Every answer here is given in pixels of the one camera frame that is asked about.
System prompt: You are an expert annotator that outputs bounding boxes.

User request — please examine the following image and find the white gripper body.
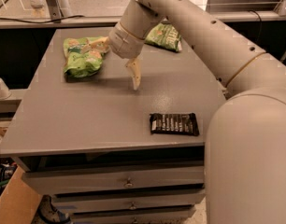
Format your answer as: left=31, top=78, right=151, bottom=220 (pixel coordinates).
left=108, top=22, right=144, bottom=59

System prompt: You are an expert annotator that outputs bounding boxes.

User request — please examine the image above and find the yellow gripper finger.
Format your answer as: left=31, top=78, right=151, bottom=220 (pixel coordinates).
left=81, top=36, right=109, bottom=53
left=125, top=58, right=141, bottom=91

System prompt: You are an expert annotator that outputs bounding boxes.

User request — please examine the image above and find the green rice chip bag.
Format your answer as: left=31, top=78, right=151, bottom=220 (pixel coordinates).
left=63, top=36, right=107, bottom=78

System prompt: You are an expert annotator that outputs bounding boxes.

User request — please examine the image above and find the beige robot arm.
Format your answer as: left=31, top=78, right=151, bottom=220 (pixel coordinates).
left=109, top=0, right=286, bottom=224

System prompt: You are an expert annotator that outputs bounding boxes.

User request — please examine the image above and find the green kettle chip bag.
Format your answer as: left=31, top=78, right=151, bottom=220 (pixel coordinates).
left=145, top=23, right=182, bottom=52

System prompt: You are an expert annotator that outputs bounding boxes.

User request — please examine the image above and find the black rxbar chocolate bar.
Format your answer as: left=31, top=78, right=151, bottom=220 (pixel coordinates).
left=150, top=113, right=199, bottom=136

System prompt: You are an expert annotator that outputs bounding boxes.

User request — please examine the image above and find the grey drawer cabinet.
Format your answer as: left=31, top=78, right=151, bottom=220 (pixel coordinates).
left=0, top=28, right=224, bottom=224

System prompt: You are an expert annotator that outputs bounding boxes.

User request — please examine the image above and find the white cylindrical object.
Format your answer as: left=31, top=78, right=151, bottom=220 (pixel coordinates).
left=0, top=78, right=11, bottom=99

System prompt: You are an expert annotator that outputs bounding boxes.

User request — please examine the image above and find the top drawer knob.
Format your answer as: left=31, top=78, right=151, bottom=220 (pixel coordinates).
left=124, top=178, right=134, bottom=189

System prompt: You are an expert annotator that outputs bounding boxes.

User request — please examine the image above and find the drawer knob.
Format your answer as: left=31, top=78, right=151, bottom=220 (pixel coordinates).
left=124, top=178, right=134, bottom=189
left=129, top=203, right=137, bottom=210

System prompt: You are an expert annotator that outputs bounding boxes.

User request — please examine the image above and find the middle drawer knob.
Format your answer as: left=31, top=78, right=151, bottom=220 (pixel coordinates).
left=129, top=203, right=137, bottom=210

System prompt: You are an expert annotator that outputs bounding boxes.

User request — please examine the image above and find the cardboard box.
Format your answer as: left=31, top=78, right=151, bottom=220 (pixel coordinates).
left=0, top=167, right=42, bottom=224

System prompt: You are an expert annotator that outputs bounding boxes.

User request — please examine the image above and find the black power cable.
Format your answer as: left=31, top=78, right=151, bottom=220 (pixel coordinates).
left=249, top=10, right=263, bottom=45

